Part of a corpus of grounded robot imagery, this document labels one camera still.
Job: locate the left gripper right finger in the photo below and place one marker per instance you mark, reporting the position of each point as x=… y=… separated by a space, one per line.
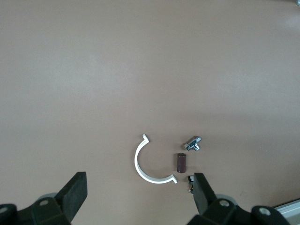
x=209 y=207

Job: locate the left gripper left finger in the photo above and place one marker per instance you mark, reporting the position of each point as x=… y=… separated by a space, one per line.
x=70 y=201

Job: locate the white drawer cabinet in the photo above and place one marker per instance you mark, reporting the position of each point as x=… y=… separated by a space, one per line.
x=290 y=209

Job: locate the dark brown rectangular block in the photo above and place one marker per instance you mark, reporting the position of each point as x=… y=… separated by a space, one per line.
x=180 y=163

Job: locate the chrome metal fitting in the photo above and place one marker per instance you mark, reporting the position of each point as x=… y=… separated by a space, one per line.
x=191 y=143

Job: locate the small black push switch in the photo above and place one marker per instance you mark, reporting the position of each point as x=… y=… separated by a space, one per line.
x=190 y=181

